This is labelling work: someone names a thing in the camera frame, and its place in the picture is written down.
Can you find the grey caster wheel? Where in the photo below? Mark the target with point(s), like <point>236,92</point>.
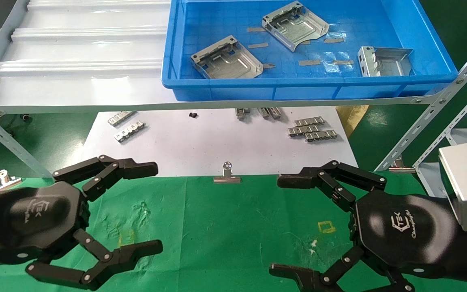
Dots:
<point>25,117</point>

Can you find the clear film patch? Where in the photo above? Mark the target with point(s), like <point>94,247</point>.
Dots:
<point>331,67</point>
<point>335,35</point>

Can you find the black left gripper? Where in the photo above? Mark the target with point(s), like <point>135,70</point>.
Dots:
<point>35,219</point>

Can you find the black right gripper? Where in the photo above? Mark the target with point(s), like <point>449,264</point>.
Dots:
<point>403,231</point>

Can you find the green cloth mat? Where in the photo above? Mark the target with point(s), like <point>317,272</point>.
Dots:
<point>225,227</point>

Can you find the blue plastic bin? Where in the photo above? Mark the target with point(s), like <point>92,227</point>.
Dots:
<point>217,16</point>

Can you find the white ribbed shelf panel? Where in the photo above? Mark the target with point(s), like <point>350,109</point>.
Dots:
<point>79,48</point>

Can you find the white paper sheet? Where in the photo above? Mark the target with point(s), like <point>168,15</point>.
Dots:
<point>201,142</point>

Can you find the sheet metal bracket part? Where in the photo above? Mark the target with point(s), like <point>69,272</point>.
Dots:
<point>387,65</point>
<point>298,26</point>
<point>231,61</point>

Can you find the notched metal strip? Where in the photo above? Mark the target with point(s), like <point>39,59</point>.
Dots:
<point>321,136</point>
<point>303,129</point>
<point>309,121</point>
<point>275,112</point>
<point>129,132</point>
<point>241,112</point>
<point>263,112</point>
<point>121,117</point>

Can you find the grey metal rack frame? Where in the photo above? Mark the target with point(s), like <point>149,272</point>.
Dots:
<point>95,108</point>

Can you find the brown cardboard piece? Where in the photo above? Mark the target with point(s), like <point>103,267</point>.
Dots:
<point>353,115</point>

